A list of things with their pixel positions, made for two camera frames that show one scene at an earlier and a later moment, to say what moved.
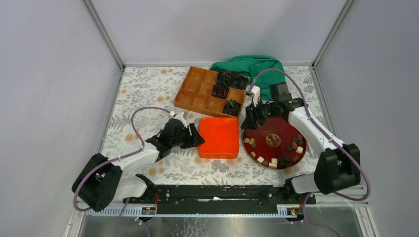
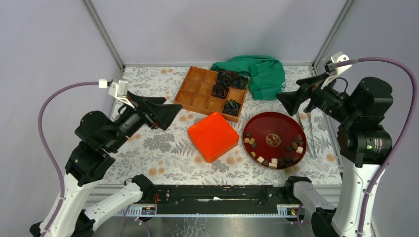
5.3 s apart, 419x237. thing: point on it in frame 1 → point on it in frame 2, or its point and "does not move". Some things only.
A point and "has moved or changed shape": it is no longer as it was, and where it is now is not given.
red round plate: [275, 144] does not move
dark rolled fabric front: [231, 107] does not move
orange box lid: [221, 136] has moved or changed shape
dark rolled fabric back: [232, 79] does not move
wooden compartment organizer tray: [195, 92] does not move
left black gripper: [196, 139] → [157, 113]
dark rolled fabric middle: [220, 91] does not move
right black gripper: [248, 122] → [291, 100]
